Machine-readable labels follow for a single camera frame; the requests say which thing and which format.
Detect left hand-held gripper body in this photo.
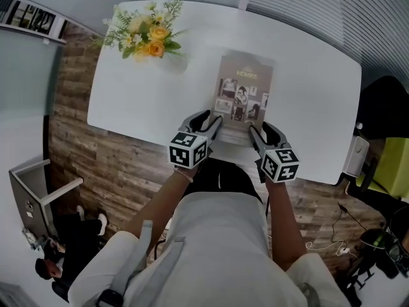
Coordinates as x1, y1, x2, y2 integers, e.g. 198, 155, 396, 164
168, 125, 213, 170

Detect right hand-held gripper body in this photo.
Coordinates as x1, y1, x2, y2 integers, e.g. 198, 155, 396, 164
254, 141, 302, 185

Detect grey Homes magazine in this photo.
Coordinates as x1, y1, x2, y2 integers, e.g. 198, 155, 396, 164
212, 49, 275, 147

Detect person's left forearm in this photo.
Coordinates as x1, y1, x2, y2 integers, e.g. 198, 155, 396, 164
126, 168, 197, 242

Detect person's right forearm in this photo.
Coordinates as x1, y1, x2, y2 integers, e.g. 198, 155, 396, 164
265, 179, 305, 272

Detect person's black trousers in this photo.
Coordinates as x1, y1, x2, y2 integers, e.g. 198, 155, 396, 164
187, 158, 263, 205

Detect white vase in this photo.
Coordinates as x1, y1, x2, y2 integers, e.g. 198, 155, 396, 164
158, 51, 190, 77

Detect white rectangular box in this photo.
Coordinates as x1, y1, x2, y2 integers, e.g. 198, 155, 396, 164
343, 136, 370, 177

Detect yellow flower bouquet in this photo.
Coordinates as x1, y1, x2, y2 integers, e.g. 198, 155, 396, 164
94, 0, 190, 62

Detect person's white shirt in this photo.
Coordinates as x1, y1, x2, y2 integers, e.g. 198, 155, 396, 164
68, 192, 352, 307

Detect grey chest harness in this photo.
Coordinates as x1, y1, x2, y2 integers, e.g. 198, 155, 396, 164
110, 219, 187, 307

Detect yellow-green tablecloth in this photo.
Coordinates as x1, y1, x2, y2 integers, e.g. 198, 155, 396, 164
356, 136, 409, 201

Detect black office chair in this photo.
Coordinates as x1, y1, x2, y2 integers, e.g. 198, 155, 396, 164
360, 75, 409, 141

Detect black green sneaker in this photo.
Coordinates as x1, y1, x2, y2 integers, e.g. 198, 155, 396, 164
360, 228, 389, 253

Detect white window blinds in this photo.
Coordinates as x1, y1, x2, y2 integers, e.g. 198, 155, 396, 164
245, 0, 409, 93

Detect white side desk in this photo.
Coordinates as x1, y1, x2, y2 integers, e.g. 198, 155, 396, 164
8, 158, 84, 246

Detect black chest device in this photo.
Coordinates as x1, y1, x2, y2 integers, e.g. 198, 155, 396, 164
95, 287, 124, 307

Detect frosted glass door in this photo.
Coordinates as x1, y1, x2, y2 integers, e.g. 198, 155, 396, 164
0, 27, 65, 118

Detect beaded bracelet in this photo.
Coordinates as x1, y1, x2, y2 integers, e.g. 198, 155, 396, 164
173, 166, 194, 184

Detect black floor cable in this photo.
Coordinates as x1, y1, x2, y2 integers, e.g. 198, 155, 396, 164
330, 203, 367, 237

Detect white charger cable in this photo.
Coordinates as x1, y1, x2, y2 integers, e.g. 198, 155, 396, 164
305, 239, 359, 259

